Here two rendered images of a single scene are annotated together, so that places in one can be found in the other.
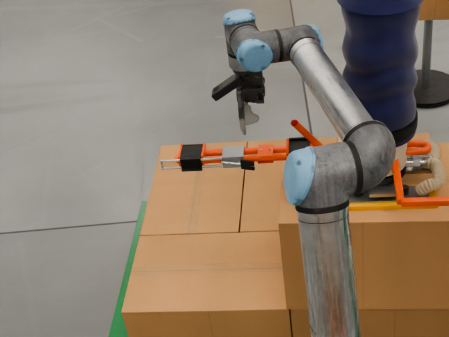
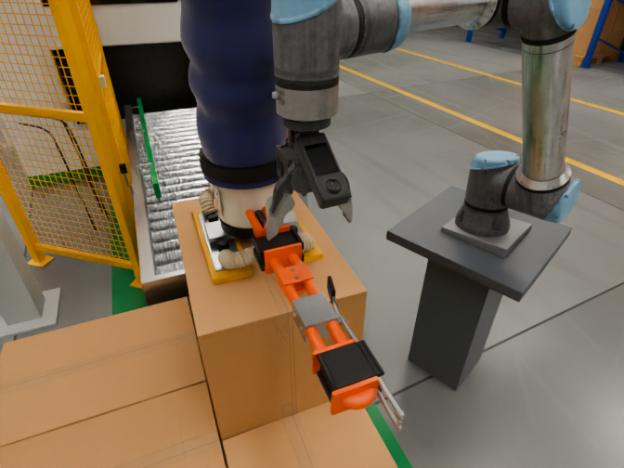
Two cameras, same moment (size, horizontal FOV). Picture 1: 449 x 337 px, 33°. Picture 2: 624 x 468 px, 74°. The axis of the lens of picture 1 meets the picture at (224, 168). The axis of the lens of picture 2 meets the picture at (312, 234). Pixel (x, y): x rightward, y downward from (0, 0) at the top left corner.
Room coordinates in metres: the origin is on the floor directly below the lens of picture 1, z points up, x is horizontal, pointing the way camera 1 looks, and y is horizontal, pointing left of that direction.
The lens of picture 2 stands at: (2.25, 0.41, 1.61)
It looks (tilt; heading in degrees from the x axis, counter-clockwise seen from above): 34 degrees down; 238
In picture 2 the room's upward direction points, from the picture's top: straight up
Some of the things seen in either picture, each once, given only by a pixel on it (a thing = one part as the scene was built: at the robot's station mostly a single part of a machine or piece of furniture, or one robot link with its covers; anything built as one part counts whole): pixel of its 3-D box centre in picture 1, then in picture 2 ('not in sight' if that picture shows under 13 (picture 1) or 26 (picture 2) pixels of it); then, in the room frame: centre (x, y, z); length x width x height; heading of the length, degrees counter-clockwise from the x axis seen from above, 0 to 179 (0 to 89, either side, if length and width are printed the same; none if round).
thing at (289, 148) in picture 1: (299, 152); (278, 248); (1.93, -0.25, 1.07); 0.10 x 0.08 x 0.06; 170
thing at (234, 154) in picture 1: (233, 156); (314, 317); (1.97, -0.03, 1.07); 0.07 x 0.07 x 0.04; 80
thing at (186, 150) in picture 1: (192, 156); (343, 375); (2.00, 0.10, 1.07); 0.08 x 0.07 x 0.05; 80
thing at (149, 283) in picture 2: not in sight; (235, 265); (1.84, -0.84, 0.58); 0.70 x 0.03 x 0.06; 170
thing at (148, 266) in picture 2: not in sight; (137, 175); (1.96, -2.05, 0.50); 2.31 x 0.05 x 0.19; 80
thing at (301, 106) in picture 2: (243, 58); (305, 99); (1.95, -0.10, 1.43); 0.10 x 0.09 x 0.05; 170
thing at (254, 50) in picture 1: (254, 48); (361, 20); (1.83, -0.13, 1.53); 0.12 x 0.12 x 0.09; 8
